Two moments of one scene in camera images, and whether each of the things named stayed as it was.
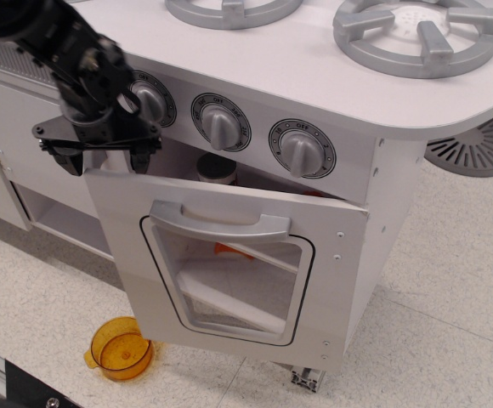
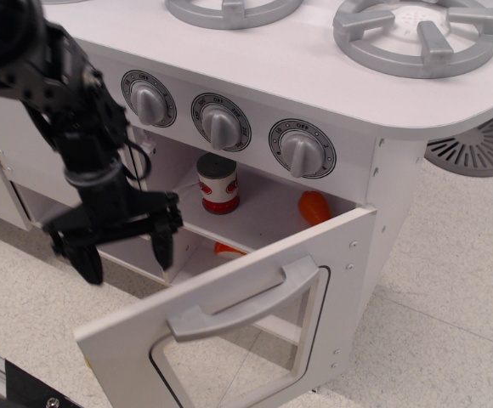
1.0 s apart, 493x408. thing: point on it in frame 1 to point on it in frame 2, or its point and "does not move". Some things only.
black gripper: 122,131 to 108,210
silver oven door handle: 220,223 to 186,322
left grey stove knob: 156,103 does not move
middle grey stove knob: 221,121 does not move
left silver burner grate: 233,17 does not move
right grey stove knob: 303,148 does not move
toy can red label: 213,168 does not move
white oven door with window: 234,270 to 280,329
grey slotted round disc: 485,150 does not move
